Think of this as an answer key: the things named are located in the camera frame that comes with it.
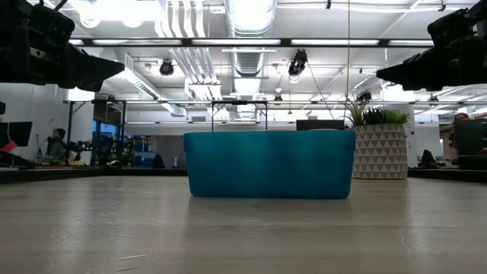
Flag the black distant rig frame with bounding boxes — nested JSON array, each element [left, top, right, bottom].
[[211, 100, 269, 131]]

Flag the person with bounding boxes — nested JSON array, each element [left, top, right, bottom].
[[45, 128, 79, 161]]

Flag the silver ceiling air duct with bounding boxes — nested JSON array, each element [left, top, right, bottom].
[[224, 0, 279, 119]]

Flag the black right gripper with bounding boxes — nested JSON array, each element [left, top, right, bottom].
[[376, 0, 487, 93]]

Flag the black monitor screen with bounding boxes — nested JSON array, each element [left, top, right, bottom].
[[0, 121, 33, 148]]

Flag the black ceiling-hung camera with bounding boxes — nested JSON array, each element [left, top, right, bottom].
[[158, 59, 175, 77], [287, 48, 309, 77]]

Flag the black flat monitor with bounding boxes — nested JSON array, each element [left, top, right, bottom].
[[295, 119, 345, 130]]

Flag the teal plastic basket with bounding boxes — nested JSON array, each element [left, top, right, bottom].
[[183, 129, 357, 200]]

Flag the dark cabinet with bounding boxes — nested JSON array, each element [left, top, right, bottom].
[[452, 113, 487, 170]]

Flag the black overhead frame bar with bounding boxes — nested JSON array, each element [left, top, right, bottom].
[[68, 37, 437, 49]]

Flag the succulent in white patterned pot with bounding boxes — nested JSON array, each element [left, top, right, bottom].
[[344, 97, 411, 180]]

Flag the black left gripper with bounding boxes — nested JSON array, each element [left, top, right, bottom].
[[0, 0, 126, 94]]

